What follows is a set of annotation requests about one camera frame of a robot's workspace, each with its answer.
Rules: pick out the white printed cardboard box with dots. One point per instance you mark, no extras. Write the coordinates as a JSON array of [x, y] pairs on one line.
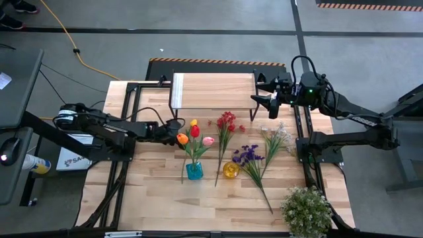
[[71, 162]]

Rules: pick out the dark grey desk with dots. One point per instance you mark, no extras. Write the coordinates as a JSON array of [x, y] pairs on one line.
[[20, 99]]

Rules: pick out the white paper note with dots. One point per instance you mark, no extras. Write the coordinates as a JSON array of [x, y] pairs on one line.
[[4, 81]]

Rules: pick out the dark grey desk tray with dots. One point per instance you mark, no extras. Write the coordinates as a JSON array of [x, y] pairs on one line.
[[13, 185]]

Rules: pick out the green potted plant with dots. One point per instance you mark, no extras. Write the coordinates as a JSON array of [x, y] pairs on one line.
[[305, 211]]

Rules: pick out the silver metal bracket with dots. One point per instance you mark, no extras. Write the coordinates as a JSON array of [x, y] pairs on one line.
[[122, 234]]

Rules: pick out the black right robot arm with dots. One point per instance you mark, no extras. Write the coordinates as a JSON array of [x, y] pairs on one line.
[[357, 114]]

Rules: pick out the blue cut-glass vase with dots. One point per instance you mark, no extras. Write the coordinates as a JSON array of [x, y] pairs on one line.
[[195, 172]]

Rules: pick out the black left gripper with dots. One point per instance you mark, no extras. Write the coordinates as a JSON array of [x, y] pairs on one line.
[[158, 132]]

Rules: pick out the black hazard-striped floor mat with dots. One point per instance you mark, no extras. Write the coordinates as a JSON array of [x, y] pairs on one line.
[[158, 71], [363, 6]]

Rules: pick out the black computer mouse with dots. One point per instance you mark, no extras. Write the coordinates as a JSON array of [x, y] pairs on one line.
[[11, 148]]

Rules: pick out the person's shoe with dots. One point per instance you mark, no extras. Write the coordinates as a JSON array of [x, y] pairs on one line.
[[11, 22], [26, 6]]

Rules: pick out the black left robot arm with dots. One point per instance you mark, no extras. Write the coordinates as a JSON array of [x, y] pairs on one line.
[[105, 127]]

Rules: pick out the flower stems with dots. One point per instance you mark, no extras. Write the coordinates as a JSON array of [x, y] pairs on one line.
[[193, 122], [208, 141]]

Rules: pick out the red artificial flower spray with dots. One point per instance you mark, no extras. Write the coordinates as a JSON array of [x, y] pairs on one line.
[[226, 120]]

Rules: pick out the small bottle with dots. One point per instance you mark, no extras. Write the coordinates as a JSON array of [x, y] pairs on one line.
[[33, 202]]

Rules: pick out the purple artificial flower spray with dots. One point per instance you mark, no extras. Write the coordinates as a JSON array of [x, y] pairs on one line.
[[248, 155]]

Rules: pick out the black metal stand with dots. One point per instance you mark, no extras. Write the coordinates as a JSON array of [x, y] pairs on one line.
[[404, 155]]

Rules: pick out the yellow cut-glass vase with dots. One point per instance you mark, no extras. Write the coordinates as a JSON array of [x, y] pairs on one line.
[[231, 170]]

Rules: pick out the red artificial tulip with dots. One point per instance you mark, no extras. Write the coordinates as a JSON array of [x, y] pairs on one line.
[[195, 131]]

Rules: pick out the white and yellow spray can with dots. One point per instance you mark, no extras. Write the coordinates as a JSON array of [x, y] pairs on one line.
[[36, 164]]

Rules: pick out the white artificial flower spray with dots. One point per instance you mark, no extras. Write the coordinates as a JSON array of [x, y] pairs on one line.
[[274, 142]]

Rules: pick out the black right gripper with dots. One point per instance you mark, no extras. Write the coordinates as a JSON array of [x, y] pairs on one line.
[[287, 89]]

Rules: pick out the wooden shelf black metal legs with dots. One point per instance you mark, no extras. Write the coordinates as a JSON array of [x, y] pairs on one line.
[[215, 91]]

